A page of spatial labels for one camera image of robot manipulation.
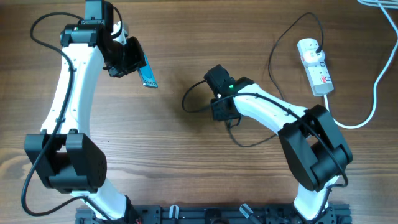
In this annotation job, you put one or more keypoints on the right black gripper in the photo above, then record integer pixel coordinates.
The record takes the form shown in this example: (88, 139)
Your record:
(217, 115)

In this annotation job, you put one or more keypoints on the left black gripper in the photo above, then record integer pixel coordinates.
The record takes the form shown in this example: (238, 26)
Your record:
(137, 61)

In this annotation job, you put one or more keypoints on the blue Galaxy smartphone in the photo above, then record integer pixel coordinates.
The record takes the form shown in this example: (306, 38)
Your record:
(146, 75)

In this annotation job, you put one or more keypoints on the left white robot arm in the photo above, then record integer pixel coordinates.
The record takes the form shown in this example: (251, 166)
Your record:
(62, 153)

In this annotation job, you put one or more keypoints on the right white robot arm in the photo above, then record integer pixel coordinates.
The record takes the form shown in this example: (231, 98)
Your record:
(314, 147)

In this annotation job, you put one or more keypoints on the white plug adapter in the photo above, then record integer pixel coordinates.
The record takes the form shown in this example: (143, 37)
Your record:
(311, 58)

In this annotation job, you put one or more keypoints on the white power strip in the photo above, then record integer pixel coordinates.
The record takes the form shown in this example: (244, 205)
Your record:
(318, 76)

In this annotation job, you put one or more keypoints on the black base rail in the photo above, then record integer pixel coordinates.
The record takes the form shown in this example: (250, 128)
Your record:
(202, 214)

